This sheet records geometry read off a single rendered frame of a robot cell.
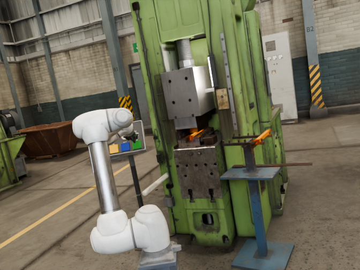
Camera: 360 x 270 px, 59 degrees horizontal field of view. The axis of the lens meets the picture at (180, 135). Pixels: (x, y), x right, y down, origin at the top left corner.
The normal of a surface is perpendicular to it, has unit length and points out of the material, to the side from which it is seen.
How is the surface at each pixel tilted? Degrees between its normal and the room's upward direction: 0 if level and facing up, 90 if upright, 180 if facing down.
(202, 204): 90
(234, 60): 90
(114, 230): 69
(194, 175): 90
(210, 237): 90
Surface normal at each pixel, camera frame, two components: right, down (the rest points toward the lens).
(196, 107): -0.39, 0.23
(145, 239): 0.13, 0.18
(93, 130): 0.13, -0.07
